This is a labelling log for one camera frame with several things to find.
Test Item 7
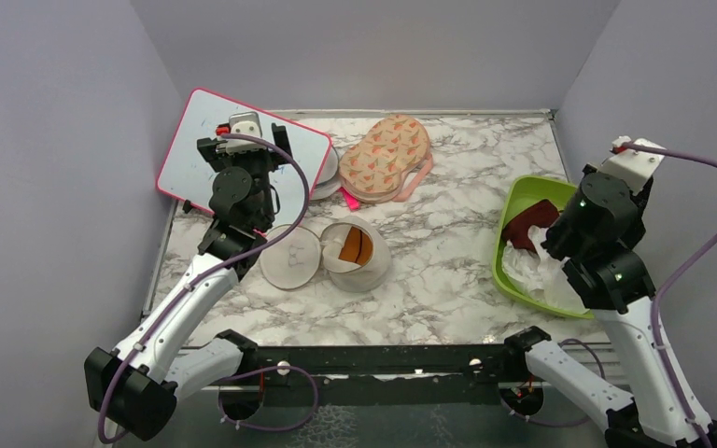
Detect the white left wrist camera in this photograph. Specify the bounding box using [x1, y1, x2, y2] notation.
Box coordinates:
[216, 111, 262, 156]

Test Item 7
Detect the white mesh laundry bag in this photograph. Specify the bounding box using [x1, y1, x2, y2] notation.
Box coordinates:
[258, 217, 392, 293]

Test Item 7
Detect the black and orange bra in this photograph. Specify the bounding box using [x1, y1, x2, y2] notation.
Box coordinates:
[338, 227, 373, 266]

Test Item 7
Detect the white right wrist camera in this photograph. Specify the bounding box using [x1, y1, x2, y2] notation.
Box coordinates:
[598, 135, 665, 195]

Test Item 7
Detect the pink framed whiteboard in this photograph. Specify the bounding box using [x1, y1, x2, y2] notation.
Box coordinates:
[156, 88, 331, 227]

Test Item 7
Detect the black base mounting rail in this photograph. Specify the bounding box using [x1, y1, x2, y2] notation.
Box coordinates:
[196, 343, 564, 422]

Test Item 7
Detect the green plastic basin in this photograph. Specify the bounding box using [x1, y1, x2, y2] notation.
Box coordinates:
[491, 175, 593, 319]

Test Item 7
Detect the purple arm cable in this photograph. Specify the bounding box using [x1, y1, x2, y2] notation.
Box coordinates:
[618, 142, 717, 448]
[97, 133, 312, 445]

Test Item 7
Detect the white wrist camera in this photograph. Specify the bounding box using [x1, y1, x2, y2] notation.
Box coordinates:
[216, 111, 262, 156]
[598, 135, 665, 195]

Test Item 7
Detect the white round object behind whiteboard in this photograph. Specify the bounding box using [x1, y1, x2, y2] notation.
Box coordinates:
[310, 147, 341, 201]

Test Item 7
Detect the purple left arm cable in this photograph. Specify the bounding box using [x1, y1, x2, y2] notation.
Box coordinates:
[97, 133, 312, 445]

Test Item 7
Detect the dark red cloth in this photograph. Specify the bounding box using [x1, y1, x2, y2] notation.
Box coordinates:
[500, 199, 560, 253]

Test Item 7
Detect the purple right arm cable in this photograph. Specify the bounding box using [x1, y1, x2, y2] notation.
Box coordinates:
[618, 142, 717, 448]

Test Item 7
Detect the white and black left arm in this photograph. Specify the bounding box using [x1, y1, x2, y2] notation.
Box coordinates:
[84, 120, 310, 444]

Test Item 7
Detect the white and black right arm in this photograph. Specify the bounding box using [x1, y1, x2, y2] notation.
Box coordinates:
[501, 171, 717, 447]

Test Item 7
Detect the orange patterned bra wash bag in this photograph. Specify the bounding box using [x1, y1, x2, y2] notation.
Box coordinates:
[338, 114, 434, 203]

